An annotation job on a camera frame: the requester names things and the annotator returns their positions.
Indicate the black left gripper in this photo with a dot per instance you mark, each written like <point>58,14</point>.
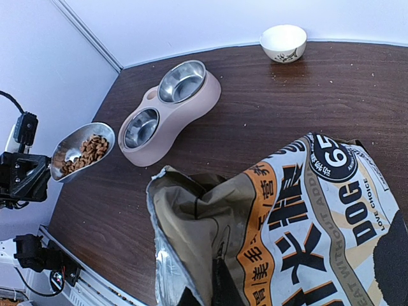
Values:
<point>24,178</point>

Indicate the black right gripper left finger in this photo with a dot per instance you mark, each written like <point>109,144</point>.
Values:
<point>190,297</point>

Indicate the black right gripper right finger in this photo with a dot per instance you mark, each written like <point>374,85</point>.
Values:
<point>225,293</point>

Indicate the metal food scoop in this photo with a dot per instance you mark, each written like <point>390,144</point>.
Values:
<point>70,147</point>

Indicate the pet food bag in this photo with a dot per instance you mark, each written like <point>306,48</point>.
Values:
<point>314,223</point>

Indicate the pink double pet feeder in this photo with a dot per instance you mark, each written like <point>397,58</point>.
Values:
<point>173,118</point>

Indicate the brown kibble pellets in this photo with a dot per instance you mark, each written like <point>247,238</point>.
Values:
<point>91,150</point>

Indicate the front steel feeder bowl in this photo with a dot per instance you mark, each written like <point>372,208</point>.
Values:
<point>141,128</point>

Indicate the steel feeder bowl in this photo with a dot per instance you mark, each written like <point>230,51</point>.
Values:
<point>182,82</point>
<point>141,128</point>

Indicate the rear steel feeder bowl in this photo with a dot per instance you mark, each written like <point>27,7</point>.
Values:
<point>182,82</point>

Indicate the white floral ceramic bowl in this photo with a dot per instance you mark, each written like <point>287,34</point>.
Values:
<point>284,43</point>

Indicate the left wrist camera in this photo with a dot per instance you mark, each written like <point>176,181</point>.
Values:
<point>21,137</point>

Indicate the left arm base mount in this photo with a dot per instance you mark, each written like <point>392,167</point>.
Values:
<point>31,254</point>

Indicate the front aluminium rail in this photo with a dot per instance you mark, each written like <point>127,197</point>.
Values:
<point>90,288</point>

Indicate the left aluminium frame post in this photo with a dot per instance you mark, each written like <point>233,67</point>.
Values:
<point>67,11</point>

